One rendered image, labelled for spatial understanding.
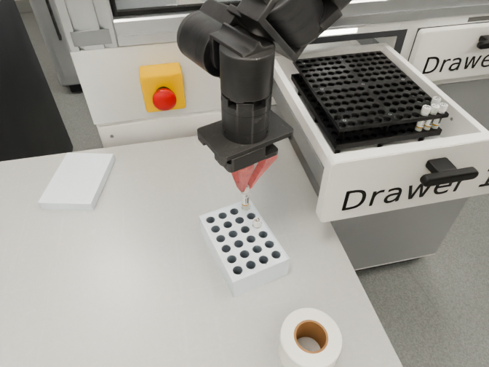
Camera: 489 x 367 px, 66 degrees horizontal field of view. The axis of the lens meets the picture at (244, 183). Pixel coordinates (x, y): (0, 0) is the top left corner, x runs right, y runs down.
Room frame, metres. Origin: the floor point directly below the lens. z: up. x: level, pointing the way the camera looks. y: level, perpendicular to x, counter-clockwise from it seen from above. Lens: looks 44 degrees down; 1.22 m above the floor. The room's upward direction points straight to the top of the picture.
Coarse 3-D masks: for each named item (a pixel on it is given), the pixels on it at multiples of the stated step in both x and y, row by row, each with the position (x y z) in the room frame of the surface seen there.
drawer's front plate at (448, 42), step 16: (432, 32) 0.72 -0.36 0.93; (448, 32) 0.73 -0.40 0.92; (464, 32) 0.74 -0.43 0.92; (480, 32) 0.74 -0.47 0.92; (416, 48) 0.72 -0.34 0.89; (432, 48) 0.72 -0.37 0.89; (448, 48) 0.73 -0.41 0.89; (464, 48) 0.74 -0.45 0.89; (416, 64) 0.72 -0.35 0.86; (432, 64) 0.73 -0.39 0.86; (448, 64) 0.73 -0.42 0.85; (464, 64) 0.74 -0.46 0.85; (480, 64) 0.75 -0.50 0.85; (432, 80) 0.73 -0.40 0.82
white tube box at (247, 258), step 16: (224, 208) 0.38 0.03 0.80; (240, 208) 0.38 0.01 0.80; (208, 224) 0.35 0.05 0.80; (224, 224) 0.36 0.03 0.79; (240, 224) 0.35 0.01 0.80; (208, 240) 0.33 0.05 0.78; (224, 240) 0.32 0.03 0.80; (240, 240) 0.32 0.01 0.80; (256, 240) 0.32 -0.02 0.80; (272, 240) 0.32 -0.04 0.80; (224, 256) 0.30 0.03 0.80; (240, 256) 0.30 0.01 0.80; (256, 256) 0.30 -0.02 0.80; (272, 256) 0.30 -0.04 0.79; (224, 272) 0.28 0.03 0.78; (240, 272) 0.28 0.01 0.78; (256, 272) 0.27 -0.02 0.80; (272, 272) 0.28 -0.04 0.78; (240, 288) 0.26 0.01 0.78
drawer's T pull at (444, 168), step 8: (432, 160) 0.36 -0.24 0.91; (440, 160) 0.36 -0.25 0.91; (448, 160) 0.36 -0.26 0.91; (432, 168) 0.35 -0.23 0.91; (440, 168) 0.35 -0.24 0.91; (448, 168) 0.35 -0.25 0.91; (456, 168) 0.35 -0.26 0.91; (464, 168) 0.35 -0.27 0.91; (472, 168) 0.35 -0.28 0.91; (424, 176) 0.33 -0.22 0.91; (432, 176) 0.33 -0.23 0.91; (440, 176) 0.33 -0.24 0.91; (448, 176) 0.33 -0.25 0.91; (456, 176) 0.33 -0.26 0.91; (464, 176) 0.34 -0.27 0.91; (472, 176) 0.34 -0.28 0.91; (424, 184) 0.32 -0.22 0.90; (432, 184) 0.33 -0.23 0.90; (440, 184) 0.33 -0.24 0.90
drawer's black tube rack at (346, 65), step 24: (312, 72) 0.61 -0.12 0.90; (336, 72) 0.62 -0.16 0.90; (360, 72) 0.61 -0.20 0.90; (384, 72) 0.62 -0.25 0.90; (312, 96) 0.58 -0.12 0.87; (336, 96) 0.53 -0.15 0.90; (360, 96) 0.54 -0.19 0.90; (384, 96) 0.53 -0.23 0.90; (408, 96) 0.54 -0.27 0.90; (336, 120) 0.46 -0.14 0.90; (336, 144) 0.44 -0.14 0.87; (360, 144) 0.45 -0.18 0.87
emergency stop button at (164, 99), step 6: (156, 90) 0.56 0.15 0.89; (162, 90) 0.56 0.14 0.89; (168, 90) 0.56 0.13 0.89; (156, 96) 0.55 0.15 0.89; (162, 96) 0.55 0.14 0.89; (168, 96) 0.56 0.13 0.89; (174, 96) 0.56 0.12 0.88; (156, 102) 0.55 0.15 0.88; (162, 102) 0.55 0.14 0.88; (168, 102) 0.56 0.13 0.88; (174, 102) 0.56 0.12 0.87; (162, 108) 0.55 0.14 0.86; (168, 108) 0.56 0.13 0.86
